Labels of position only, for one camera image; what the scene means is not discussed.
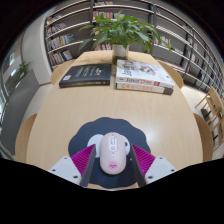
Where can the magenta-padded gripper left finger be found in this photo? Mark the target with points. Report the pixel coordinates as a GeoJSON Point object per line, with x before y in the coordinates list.
{"type": "Point", "coordinates": [65, 168]}

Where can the black hardcover book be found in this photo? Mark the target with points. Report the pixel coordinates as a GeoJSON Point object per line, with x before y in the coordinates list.
{"type": "Point", "coordinates": [86, 75]}

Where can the round-backed wooden chair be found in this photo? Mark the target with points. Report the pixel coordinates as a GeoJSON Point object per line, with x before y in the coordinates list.
{"type": "Point", "coordinates": [23, 140]}
{"type": "Point", "coordinates": [175, 75]}
{"type": "Point", "coordinates": [205, 136]}
{"type": "Point", "coordinates": [60, 73]}

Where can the green potted plant white pot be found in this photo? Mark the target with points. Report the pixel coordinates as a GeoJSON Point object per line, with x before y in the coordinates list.
{"type": "Point", "coordinates": [123, 31]}

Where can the white illustrated book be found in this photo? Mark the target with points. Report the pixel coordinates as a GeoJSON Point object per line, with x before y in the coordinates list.
{"type": "Point", "coordinates": [143, 71]}

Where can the white book with orange spine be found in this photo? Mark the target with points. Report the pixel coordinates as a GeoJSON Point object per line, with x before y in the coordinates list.
{"type": "Point", "coordinates": [140, 87]}

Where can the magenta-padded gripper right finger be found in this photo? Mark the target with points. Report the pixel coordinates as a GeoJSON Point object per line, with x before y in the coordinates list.
{"type": "Point", "coordinates": [160, 168]}

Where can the group of slatted wooden chairs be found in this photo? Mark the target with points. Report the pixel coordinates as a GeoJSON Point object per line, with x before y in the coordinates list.
{"type": "Point", "coordinates": [213, 110]}

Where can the grey bookshelf unit with books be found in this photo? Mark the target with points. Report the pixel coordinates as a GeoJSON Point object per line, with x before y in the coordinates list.
{"type": "Point", "coordinates": [63, 33]}

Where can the small green background plant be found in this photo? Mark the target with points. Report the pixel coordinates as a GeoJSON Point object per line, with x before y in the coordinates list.
{"type": "Point", "coordinates": [23, 69]}

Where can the pink white computer mouse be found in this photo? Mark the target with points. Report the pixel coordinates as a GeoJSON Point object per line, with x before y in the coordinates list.
{"type": "Point", "coordinates": [113, 156]}

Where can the black cartoon-face mouse pad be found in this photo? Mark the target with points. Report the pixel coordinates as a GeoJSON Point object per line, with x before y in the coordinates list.
{"type": "Point", "coordinates": [86, 133]}

